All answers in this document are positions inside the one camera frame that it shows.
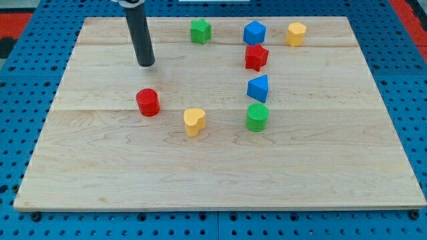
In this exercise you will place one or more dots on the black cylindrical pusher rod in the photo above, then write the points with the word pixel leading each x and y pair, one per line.
pixel 139 31

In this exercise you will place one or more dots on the red cylinder block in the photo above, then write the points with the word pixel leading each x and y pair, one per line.
pixel 148 102

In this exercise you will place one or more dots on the light wooden board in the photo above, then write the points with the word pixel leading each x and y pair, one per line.
pixel 328 145

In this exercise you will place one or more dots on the blue triangle block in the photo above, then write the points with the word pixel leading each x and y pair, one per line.
pixel 258 88

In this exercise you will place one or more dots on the yellow hexagon block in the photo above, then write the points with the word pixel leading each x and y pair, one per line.
pixel 296 33

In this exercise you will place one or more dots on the blue cube block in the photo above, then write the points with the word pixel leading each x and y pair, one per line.
pixel 254 33

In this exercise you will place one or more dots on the green star block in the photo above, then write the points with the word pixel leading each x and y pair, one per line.
pixel 200 31

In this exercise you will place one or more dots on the green cylinder block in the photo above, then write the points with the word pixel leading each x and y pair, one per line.
pixel 256 117

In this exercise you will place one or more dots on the yellow heart block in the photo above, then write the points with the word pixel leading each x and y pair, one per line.
pixel 194 119

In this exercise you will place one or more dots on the red star block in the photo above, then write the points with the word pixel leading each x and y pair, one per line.
pixel 256 56

